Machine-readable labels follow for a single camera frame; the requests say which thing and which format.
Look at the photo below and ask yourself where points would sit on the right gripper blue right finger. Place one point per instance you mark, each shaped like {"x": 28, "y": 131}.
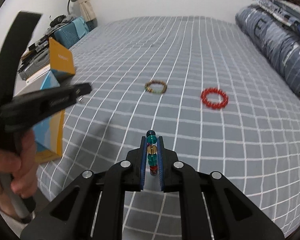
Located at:
{"x": 160, "y": 163}

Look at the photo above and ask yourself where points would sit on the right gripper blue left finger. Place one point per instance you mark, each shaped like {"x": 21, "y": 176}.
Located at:
{"x": 143, "y": 162}

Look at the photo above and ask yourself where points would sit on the person's left hand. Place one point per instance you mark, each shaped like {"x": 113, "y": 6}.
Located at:
{"x": 23, "y": 168}

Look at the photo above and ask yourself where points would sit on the blue yellow cardboard box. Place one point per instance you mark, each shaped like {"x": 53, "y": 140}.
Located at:
{"x": 52, "y": 102}

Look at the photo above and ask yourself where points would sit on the grey checked bed sheet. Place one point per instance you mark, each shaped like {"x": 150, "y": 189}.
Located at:
{"x": 202, "y": 86}

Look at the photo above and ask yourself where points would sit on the grey hard suitcase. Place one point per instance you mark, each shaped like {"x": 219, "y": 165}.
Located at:
{"x": 29, "y": 68}

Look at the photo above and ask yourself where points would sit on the dark clutter pile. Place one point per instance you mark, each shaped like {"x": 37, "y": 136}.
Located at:
{"x": 41, "y": 44}

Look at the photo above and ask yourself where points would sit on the teal suitcase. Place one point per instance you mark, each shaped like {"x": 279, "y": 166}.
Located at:
{"x": 70, "y": 33}

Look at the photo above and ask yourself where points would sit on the rolled blue grey duvet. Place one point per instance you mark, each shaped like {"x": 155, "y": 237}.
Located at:
{"x": 277, "y": 42}

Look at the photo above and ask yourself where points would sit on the blue patterned pillow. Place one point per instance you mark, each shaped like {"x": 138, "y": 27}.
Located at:
{"x": 285, "y": 12}

